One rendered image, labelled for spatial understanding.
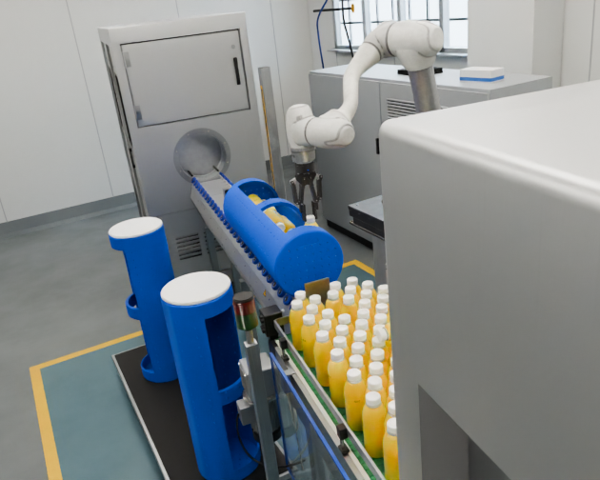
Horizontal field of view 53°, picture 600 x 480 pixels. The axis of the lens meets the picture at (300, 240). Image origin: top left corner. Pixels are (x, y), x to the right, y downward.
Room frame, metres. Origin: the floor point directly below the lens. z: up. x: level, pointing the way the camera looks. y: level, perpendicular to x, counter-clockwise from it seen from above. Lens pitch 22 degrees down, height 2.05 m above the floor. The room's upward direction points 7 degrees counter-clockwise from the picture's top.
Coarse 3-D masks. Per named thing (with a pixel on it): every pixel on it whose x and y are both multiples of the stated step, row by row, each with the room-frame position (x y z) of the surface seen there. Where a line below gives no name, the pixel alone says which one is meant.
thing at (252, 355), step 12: (252, 348) 1.55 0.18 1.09; (252, 360) 1.55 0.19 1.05; (252, 372) 1.54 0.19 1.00; (252, 384) 1.54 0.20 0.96; (264, 384) 1.55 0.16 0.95; (252, 396) 1.57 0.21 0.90; (264, 396) 1.55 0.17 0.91; (264, 408) 1.55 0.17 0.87; (264, 420) 1.55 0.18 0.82; (264, 432) 1.55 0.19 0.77; (264, 444) 1.54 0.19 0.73; (264, 456) 1.55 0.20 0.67; (276, 468) 1.55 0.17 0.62
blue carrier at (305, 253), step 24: (240, 192) 2.75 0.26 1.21; (264, 192) 2.94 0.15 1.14; (240, 216) 2.57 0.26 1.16; (264, 216) 2.37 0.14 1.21; (288, 216) 2.75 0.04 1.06; (264, 240) 2.22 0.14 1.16; (288, 240) 2.07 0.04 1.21; (312, 240) 2.10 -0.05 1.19; (336, 240) 2.13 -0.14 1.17; (264, 264) 2.20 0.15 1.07; (288, 264) 2.06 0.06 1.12; (312, 264) 2.09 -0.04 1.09; (336, 264) 2.12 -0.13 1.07; (288, 288) 2.06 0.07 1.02
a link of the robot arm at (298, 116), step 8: (288, 112) 2.19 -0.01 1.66; (296, 112) 2.16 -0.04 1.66; (304, 112) 2.16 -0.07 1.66; (288, 120) 2.18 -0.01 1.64; (296, 120) 2.16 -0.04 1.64; (304, 120) 2.15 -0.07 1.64; (288, 128) 2.18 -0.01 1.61; (296, 128) 2.15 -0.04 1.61; (304, 128) 2.12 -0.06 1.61; (288, 136) 2.19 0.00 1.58; (296, 136) 2.15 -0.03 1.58; (304, 136) 2.12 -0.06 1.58; (296, 144) 2.16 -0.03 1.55; (304, 144) 2.14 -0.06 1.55
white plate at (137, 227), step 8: (120, 224) 3.02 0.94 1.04; (128, 224) 3.01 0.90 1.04; (136, 224) 2.99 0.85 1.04; (144, 224) 2.97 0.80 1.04; (152, 224) 2.96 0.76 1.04; (160, 224) 2.94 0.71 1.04; (112, 232) 2.90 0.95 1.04; (120, 232) 2.88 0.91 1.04; (128, 232) 2.87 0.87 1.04; (136, 232) 2.85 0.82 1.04; (144, 232) 2.84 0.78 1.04
